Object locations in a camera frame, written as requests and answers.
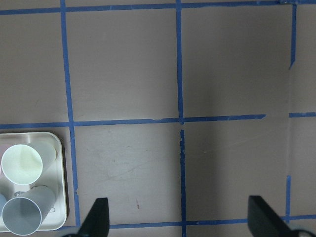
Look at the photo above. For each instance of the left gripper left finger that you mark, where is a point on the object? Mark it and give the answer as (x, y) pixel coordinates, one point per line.
(97, 222)

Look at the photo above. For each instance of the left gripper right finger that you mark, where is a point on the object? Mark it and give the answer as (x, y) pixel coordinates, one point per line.
(263, 221)

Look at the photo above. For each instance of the grey plastic cup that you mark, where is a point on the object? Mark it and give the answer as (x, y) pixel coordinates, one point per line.
(24, 214)

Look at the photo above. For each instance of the pale green plastic cup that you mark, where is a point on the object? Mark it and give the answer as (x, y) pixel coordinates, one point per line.
(23, 164)

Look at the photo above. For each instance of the white plastic tray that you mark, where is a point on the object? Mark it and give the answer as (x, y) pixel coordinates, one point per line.
(53, 177)

